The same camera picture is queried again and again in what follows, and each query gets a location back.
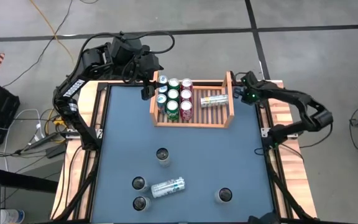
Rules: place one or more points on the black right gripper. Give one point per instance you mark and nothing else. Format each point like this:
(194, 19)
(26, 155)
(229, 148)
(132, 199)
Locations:
(251, 90)

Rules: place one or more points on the blue grey table mat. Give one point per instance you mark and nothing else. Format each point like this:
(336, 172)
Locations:
(129, 140)

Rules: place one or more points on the red Coca-Cola can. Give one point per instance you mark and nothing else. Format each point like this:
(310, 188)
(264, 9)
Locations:
(186, 107)
(186, 94)
(186, 83)

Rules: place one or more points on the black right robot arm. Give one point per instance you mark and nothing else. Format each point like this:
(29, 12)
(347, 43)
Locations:
(291, 93)

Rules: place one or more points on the wooden slatted shelf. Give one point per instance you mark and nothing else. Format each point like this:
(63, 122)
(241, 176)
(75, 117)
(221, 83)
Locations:
(210, 119)

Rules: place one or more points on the white Celsius Tropical Vibe can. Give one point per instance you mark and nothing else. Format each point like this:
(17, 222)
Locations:
(214, 100)
(162, 154)

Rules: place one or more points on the green Sprite can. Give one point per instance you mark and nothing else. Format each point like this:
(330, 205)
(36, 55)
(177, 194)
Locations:
(172, 93)
(172, 107)
(173, 82)

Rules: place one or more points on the black plastic crate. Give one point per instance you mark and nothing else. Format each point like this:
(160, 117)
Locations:
(2, 112)

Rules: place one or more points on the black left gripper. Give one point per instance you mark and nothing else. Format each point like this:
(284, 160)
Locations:
(149, 63)

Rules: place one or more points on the black power strip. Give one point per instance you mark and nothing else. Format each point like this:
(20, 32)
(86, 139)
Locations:
(40, 141)

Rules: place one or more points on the white Celsius Arctic Vibe can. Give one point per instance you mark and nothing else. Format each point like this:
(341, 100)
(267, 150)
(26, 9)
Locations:
(139, 183)
(168, 187)

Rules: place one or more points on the white blue container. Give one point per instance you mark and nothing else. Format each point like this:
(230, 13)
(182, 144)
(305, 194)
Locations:
(12, 216)

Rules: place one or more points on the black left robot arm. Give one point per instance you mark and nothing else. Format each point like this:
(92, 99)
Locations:
(73, 87)

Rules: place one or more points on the silver mounting bracket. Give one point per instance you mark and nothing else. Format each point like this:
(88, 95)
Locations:
(98, 134)
(263, 133)

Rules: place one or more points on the black floor beam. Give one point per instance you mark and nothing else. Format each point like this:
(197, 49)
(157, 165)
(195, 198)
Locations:
(20, 180)

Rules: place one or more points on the blue silver slim can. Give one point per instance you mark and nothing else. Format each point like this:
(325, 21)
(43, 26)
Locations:
(163, 79)
(161, 99)
(163, 89)

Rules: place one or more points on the black power adapter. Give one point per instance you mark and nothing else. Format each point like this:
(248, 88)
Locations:
(56, 151)

